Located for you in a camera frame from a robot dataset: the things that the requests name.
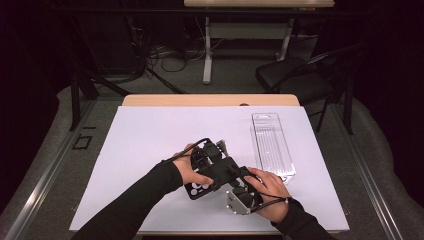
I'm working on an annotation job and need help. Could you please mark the metal floor rail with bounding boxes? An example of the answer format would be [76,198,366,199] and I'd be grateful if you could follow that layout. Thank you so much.
[3,99,98,240]
[333,103,405,240]

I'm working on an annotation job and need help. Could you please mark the black floor outlet frame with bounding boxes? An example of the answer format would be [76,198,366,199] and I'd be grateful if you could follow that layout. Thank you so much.
[72,133,94,151]

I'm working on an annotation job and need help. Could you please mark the person's left hand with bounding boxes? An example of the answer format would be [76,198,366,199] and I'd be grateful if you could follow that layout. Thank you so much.
[172,143,215,186]

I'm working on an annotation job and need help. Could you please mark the left hand-held gripper cable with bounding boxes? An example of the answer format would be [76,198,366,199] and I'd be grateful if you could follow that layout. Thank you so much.
[161,137,212,166]

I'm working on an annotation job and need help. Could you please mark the bundle of floor cables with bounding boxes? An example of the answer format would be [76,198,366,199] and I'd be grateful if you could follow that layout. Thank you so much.
[131,16,228,74]

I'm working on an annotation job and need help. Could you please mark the black phone case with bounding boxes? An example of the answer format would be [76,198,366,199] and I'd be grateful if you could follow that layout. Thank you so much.
[184,157,242,201]

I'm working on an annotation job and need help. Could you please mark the hand-held gripper cable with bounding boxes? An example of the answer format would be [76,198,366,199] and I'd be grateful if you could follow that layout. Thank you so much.
[249,190,290,214]
[161,137,212,166]

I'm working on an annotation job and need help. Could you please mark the person's right hand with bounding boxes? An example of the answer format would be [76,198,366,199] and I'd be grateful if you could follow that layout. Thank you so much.
[244,167,290,224]

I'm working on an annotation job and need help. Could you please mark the wooden table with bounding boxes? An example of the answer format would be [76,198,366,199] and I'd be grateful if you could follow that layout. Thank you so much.
[121,93,301,108]

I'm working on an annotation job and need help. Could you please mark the desk with white legs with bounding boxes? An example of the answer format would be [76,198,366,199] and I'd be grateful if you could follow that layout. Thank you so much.
[183,0,336,85]

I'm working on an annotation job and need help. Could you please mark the black metal stand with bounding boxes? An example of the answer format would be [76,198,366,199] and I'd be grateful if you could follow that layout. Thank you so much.
[68,64,132,132]

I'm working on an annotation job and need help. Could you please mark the black chair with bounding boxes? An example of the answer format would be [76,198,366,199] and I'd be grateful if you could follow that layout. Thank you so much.
[255,43,365,134]

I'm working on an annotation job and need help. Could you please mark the clear plastic box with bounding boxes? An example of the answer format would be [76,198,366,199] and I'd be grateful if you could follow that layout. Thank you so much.
[249,112,297,185]

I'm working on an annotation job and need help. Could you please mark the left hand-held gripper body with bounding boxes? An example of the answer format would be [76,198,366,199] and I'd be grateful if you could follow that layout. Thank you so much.
[190,138,231,174]

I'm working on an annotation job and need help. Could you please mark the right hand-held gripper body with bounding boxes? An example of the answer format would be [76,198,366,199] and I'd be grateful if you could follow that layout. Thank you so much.
[226,165,265,216]

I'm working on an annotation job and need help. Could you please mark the black metal post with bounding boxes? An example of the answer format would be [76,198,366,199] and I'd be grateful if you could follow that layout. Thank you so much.
[343,71,355,136]

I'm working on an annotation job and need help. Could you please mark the white board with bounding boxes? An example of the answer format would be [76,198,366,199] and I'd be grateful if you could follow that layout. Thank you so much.
[68,105,350,233]

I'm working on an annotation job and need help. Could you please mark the right hand-held gripper cable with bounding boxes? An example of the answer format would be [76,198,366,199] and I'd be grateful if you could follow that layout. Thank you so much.
[249,190,290,214]

